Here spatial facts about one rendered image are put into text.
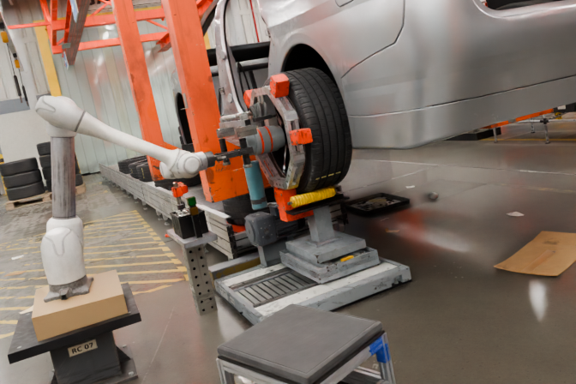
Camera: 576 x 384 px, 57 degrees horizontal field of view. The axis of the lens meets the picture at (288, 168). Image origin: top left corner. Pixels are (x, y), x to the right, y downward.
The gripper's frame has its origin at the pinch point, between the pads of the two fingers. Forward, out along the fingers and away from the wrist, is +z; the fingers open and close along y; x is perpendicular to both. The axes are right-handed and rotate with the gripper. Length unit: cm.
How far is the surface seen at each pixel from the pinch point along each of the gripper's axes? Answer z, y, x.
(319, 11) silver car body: 46, 15, 58
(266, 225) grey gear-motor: 17, -39, -48
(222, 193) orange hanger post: 1, -59, -27
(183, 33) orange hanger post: -2, -60, 69
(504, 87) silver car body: 80, 87, 9
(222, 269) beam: -10, -57, -71
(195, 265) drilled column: -30, -30, -56
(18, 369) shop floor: -123, -43, -83
